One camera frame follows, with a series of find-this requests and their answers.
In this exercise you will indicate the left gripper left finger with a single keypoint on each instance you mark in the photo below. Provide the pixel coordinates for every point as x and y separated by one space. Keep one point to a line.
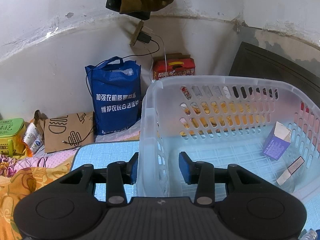
115 176

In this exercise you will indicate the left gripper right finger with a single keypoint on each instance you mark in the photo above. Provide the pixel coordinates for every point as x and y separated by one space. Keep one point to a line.
206 176

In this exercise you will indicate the white matchbox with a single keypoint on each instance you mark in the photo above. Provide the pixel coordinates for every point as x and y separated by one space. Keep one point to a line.
290 170

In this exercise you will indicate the clear plastic laundry basket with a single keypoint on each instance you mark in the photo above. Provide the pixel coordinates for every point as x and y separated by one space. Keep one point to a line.
225 120

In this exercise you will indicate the purple small carton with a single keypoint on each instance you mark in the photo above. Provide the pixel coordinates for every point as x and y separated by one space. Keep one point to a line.
277 141

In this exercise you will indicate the light blue mat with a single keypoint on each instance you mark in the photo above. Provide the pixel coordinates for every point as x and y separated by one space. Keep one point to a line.
103 153

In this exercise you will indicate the brown paper bag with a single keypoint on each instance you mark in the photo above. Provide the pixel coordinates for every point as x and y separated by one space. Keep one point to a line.
65 132

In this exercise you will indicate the white snack packets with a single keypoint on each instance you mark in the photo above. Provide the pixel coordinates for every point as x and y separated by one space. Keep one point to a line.
33 138

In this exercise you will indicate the orange floral blanket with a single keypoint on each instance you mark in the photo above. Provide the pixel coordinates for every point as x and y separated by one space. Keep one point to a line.
22 184

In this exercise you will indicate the green tin box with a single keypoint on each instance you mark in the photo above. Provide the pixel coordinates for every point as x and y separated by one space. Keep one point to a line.
11 137

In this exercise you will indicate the blue tote bag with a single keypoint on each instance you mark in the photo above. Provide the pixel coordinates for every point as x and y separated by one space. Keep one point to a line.
115 89

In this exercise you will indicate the dark wooden headboard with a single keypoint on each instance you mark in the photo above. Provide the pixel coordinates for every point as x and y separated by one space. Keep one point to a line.
256 62

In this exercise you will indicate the red gift box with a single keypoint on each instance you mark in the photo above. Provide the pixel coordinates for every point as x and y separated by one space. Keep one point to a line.
173 64

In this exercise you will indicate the black charger with cable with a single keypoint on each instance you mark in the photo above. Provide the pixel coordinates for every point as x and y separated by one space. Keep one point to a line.
141 37

